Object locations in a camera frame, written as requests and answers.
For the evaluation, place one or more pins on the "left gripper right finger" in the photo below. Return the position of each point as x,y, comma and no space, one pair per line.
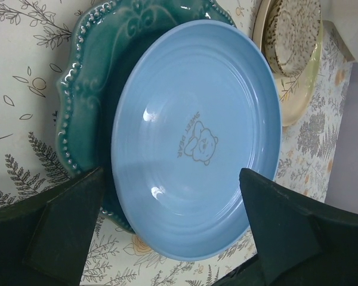
299,240

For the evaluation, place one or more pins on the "dark teal scalloped plate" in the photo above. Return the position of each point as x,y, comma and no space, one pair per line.
107,41

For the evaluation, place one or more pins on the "floral patterned table mat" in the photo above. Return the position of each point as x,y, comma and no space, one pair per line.
34,47

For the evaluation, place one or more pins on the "cream and green floral plate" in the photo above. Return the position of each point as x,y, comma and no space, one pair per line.
295,93

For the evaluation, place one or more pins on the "speckled grey stoneware plate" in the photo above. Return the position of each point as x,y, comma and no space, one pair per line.
290,35

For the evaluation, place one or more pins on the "white plastic bin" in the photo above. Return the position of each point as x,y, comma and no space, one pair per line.
344,16

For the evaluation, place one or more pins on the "light blue plate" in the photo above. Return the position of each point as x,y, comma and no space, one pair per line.
200,105

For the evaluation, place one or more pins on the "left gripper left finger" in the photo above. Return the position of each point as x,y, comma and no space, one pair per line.
45,239

